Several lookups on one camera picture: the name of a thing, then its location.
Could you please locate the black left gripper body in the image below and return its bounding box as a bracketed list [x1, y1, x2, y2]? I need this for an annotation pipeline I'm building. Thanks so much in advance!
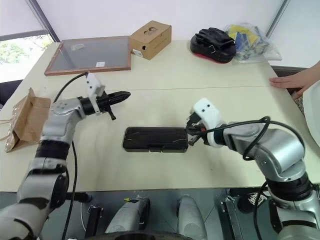
[95, 93, 118, 122]

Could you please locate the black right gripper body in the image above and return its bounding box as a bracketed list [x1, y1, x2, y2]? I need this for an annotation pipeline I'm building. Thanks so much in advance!
[185, 112, 209, 145]

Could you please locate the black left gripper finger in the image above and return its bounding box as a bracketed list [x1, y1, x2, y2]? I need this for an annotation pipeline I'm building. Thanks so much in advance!
[109, 94, 131, 106]
[108, 90, 132, 100]

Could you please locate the black tool case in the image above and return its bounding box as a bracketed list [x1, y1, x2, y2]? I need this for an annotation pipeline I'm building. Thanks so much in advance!
[122, 126, 189, 154]

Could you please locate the brown paper bag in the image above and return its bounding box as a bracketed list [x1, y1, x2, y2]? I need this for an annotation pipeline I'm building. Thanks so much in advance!
[0, 87, 52, 154]

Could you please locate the person's bare hand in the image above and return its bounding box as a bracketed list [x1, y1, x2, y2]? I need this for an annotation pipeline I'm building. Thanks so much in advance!
[268, 71, 313, 100]

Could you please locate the wooden framed grey board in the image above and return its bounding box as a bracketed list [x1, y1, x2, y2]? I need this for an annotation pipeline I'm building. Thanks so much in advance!
[43, 35, 132, 77]

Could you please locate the brown cardboard box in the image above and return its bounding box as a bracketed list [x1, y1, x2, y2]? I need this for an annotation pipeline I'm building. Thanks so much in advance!
[128, 20, 173, 61]

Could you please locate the silver right robot leg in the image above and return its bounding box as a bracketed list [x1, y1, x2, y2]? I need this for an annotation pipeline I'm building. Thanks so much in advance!
[176, 194, 209, 240]

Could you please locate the silver robot leg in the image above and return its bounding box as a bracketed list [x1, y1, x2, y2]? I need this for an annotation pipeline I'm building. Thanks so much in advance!
[104, 195, 152, 235]
[176, 194, 209, 240]

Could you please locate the black padded bag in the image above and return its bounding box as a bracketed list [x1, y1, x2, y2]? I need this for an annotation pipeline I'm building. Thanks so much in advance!
[189, 26, 238, 65]

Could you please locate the grey metal table leg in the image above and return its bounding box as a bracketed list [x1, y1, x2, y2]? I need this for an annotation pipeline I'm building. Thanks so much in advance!
[219, 192, 245, 240]

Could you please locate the black upholstered seat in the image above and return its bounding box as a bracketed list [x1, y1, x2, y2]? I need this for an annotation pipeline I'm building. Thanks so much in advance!
[0, 79, 24, 111]

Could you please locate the silver left robot leg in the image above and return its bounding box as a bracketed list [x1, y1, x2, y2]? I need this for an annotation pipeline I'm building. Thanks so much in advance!
[104, 195, 152, 235]

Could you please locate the clear bag with coloured packets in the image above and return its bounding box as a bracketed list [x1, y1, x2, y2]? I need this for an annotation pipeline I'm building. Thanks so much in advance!
[223, 22, 283, 64]

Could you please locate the dark brown furniture edge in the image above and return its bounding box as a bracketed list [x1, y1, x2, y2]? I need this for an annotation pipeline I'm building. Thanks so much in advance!
[271, 65, 311, 79]

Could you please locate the person's white shirt torso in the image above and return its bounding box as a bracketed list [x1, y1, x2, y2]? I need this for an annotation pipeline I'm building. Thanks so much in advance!
[294, 81, 320, 152]

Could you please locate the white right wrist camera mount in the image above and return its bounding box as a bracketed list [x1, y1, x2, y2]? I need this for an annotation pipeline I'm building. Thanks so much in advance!
[191, 97, 228, 149]

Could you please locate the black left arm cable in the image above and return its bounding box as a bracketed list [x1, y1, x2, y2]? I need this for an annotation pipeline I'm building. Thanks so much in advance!
[53, 71, 89, 240]

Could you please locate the dark window frame post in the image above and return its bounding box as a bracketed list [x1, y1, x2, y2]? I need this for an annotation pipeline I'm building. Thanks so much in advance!
[24, 0, 61, 43]

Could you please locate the black table leg bracket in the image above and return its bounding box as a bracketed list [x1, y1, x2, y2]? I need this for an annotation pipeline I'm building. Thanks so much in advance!
[85, 204, 105, 240]

